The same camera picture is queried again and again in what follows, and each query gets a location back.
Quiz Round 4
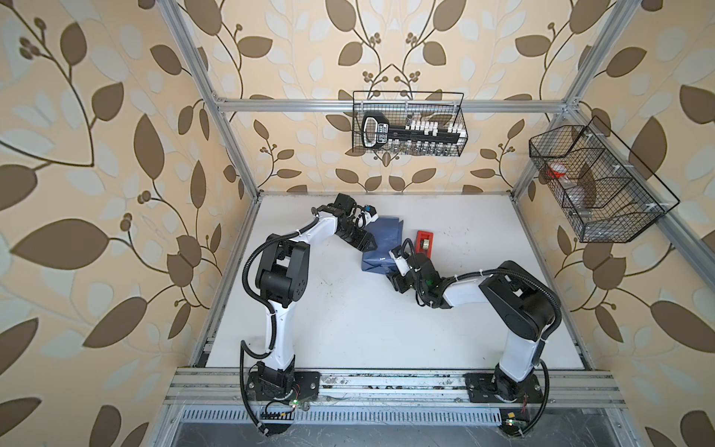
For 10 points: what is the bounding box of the light blue wrapping paper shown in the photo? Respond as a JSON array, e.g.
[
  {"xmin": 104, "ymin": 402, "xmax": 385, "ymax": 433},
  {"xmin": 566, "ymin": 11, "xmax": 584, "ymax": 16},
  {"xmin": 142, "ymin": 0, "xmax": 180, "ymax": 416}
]
[{"xmin": 361, "ymin": 217, "xmax": 403, "ymax": 275}]

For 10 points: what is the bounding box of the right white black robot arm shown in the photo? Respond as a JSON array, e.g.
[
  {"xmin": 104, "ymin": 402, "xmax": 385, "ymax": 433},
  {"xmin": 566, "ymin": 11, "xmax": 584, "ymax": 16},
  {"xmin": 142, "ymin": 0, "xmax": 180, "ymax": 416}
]
[{"xmin": 387, "ymin": 240, "xmax": 562, "ymax": 402}]

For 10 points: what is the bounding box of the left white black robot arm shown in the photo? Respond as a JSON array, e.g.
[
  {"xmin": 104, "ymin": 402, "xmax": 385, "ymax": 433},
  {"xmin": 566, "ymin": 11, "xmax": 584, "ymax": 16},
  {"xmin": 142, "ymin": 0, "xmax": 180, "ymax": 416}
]
[{"xmin": 240, "ymin": 194, "xmax": 378, "ymax": 400}]

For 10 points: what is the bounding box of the red tape dispenser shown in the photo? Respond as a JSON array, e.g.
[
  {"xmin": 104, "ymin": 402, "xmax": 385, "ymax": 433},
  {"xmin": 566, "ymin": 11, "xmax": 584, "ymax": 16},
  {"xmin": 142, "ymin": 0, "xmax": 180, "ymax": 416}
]
[{"xmin": 415, "ymin": 230, "xmax": 434, "ymax": 258}]

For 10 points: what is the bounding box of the black socket wrench set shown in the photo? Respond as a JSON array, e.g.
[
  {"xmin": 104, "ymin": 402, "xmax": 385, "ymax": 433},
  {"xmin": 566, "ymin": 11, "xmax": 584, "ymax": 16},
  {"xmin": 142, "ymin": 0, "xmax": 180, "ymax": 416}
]
[{"xmin": 357, "ymin": 112, "xmax": 468, "ymax": 154}]

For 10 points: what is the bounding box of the red capped clear container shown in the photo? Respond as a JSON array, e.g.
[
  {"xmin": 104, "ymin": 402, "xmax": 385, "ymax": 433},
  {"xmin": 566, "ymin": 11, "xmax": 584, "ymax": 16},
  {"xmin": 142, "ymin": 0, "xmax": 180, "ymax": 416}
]
[{"xmin": 545, "ymin": 163, "xmax": 569, "ymax": 181}]

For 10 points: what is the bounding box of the black wire basket back wall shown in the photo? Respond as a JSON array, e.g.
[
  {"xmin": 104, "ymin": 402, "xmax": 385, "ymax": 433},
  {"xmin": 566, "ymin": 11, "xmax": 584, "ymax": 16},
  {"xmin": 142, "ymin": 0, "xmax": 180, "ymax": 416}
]
[{"xmin": 351, "ymin": 89, "xmax": 468, "ymax": 158}]

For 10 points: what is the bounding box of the black wire basket wall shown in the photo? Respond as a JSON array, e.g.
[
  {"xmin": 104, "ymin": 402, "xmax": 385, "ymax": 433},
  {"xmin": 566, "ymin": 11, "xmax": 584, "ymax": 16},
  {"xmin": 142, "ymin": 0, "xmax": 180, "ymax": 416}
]
[
  {"xmin": 529, "ymin": 117, "xmax": 681, "ymax": 243},
  {"xmin": 351, "ymin": 89, "xmax": 468, "ymax": 158}
]

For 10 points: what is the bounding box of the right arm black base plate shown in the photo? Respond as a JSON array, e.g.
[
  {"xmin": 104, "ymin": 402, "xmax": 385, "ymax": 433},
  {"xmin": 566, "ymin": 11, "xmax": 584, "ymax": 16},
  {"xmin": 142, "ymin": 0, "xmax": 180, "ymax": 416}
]
[{"xmin": 464, "ymin": 371, "xmax": 545, "ymax": 405}]

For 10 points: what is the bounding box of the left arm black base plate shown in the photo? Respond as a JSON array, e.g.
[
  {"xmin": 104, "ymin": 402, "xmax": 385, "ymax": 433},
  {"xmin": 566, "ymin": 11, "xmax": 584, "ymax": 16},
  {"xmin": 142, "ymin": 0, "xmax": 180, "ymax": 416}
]
[{"xmin": 247, "ymin": 371, "xmax": 321, "ymax": 402}]

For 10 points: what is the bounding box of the black wire basket right wall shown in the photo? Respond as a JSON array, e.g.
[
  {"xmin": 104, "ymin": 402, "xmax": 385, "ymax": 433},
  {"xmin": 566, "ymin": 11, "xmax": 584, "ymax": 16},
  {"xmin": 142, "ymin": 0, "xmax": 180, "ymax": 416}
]
[{"xmin": 529, "ymin": 117, "xmax": 681, "ymax": 243}]

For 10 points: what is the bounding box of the aluminium front rail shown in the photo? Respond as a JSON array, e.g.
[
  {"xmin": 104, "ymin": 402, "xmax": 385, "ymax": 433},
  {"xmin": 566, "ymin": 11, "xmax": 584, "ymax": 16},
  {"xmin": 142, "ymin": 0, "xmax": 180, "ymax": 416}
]
[{"xmin": 163, "ymin": 367, "xmax": 627, "ymax": 409}]

